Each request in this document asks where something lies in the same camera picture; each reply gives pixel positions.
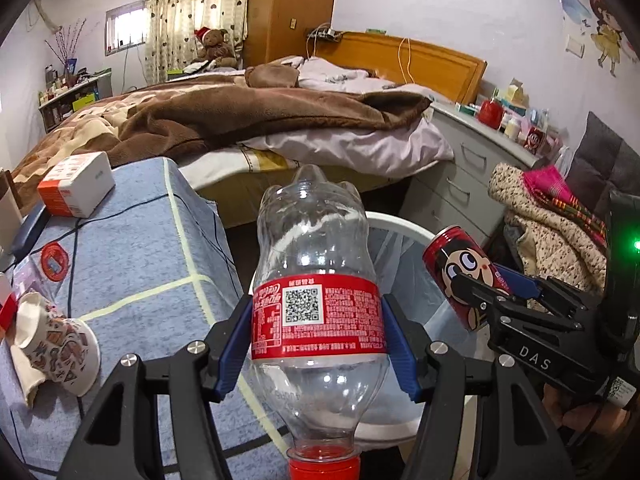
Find red round plastic ring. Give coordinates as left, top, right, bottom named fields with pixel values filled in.
left=39, top=241, right=71, bottom=282

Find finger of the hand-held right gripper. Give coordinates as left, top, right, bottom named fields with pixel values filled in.
left=492, top=262, right=606, bottom=321
left=446, top=267, right=583, bottom=333

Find white yellow bed sheet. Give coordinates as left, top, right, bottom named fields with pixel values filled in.
left=177, top=145, right=416, bottom=191

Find cartoon girl wall sticker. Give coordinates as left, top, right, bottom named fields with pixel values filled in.
left=557, top=0, right=640, bottom=78

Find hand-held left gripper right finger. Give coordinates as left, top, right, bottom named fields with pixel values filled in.
left=381, top=294, right=576, bottom=480

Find red cartoon drink can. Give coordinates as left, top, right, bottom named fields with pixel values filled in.
left=422, top=226, right=511, bottom=332

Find beige floral garment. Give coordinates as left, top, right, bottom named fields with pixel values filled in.
left=487, top=162, right=608, bottom=296

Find brown cream patterned blanket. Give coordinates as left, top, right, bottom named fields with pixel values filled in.
left=10, top=85, right=166, bottom=201

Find white charging cable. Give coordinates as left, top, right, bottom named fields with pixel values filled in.
left=397, top=37, right=416, bottom=83

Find blue checked tablecloth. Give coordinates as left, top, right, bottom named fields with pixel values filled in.
left=0, top=156, right=296, bottom=480

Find red jar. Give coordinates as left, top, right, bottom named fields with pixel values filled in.
left=476, top=99, right=505, bottom=131

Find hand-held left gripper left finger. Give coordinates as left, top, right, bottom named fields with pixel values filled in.
left=52, top=294, right=256, bottom=480

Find person's right hand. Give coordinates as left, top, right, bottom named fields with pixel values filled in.
left=544, top=384, right=627, bottom=432

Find red white packet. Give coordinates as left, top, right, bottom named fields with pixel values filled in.
left=0, top=272, right=16, bottom=333

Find clear plastic bottle red label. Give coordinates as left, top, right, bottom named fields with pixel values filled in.
left=249, top=164, right=391, bottom=480

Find dark blue flat case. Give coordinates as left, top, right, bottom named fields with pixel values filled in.
left=11, top=205, right=51, bottom=257

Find wooden wardrobe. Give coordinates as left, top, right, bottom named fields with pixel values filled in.
left=243, top=0, right=341, bottom=68

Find dried branches in vase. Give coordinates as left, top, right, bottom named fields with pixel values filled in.
left=45, top=19, right=87, bottom=86

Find clear plastic wrapper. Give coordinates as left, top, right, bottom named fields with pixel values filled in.
left=9, top=259, right=48, bottom=306

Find grey drawer cabinet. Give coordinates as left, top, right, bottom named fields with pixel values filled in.
left=400, top=100, right=548, bottom=248

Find brown fleece blanket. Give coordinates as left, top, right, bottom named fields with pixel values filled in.
left=10, top=62, right=433, bottom=196

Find patterned paper cup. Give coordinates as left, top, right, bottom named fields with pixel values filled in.
left=7, top=291, right=102, bottom=408

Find grey shelf with bottles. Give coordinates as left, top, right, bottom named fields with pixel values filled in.
left=37, top=67, right=113, bottom=133

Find pale pink duvet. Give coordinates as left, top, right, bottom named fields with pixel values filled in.
left=240, top=55, right=456, bottom=181

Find white power strip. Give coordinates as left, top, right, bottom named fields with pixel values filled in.
left=306, top=25, right=346, bottom=43

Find brown teddy bear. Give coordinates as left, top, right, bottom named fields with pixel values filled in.
left=194, top=27, right=238, bottom=68

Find small window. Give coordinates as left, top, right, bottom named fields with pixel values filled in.
left=104, top=0, right=150, bottom=57

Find grey chair cushion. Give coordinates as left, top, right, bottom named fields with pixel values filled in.
left=565, top=110, right=640, bottom=221

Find yellow green tissue box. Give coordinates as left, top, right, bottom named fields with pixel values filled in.
left=497, top=78, right=528, bottom=111

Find red white mug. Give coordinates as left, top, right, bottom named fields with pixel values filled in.
left=522, top=126, right=548, bottom=153

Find wooden bed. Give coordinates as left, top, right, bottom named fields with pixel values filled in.
left=10, top=30, right=488, bottom=228

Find heart patterned curtain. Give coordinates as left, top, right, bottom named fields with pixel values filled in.
left=145, top=0, right=251, bottom=86

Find white round waste bin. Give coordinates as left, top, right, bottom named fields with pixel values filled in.
left=249, top=210, right=496, bottom=441

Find white and orange box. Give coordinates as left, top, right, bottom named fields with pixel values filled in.
left=37, top=151, right=117, bottom=219

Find pink striped cloth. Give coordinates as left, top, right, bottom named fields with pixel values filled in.
left=520, top=165, right=608, bottom=248

